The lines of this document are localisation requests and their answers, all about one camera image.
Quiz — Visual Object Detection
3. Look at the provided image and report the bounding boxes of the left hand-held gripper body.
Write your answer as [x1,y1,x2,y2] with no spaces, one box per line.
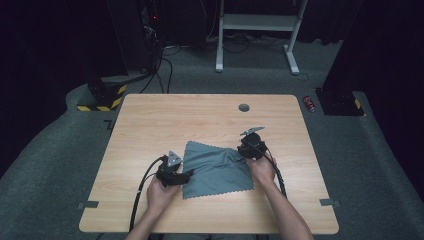
[155,150,184,188]

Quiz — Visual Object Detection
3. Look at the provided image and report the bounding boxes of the black stand base yellow mark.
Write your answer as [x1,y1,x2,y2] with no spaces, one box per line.
[314,87,366,117]

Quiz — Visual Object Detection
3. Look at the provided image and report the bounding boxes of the black yellow striped stand base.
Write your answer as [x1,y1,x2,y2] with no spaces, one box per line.
[76,74,128,113]

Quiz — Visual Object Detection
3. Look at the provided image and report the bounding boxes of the grey tape strip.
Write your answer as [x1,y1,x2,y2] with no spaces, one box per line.
[319,198,342,208]
[77,200,100,210]

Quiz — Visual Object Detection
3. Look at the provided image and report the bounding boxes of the black floor cables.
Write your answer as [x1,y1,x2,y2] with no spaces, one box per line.
[139,44,183,95]

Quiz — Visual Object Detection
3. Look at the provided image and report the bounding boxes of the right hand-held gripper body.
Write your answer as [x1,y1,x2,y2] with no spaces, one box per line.
[237,125,268,160]

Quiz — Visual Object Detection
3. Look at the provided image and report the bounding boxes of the grey cloth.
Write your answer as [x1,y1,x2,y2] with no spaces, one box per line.
[181,140,255,200]

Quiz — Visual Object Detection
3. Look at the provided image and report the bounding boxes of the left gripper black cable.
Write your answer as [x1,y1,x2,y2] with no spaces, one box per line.
[128,154,168,233]

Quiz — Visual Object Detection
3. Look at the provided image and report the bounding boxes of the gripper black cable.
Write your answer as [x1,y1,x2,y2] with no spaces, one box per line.
[128,154,168,233]
[263,146,288,198]

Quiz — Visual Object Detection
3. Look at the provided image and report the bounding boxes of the person's left hand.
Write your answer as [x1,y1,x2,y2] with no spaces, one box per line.
[146,176,183,215]

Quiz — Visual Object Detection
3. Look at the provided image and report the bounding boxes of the cables under white stand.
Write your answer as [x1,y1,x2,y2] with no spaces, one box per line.
[199,31,288,54]

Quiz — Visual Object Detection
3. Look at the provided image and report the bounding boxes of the red can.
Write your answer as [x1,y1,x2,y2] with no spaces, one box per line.
[302,95,317,113]

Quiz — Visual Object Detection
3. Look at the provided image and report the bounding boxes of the person's right hand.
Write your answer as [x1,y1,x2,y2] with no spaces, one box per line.
[245,154,278,188]

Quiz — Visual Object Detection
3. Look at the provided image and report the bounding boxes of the black equipment rack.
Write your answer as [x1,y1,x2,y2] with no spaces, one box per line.
[106,0,164,73]

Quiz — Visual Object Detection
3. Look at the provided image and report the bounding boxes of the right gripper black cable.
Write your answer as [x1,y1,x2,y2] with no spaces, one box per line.
[263,146,288,198]

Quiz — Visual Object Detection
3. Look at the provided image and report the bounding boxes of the white metal stand frame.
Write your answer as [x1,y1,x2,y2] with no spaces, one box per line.
[215,0,309,76]

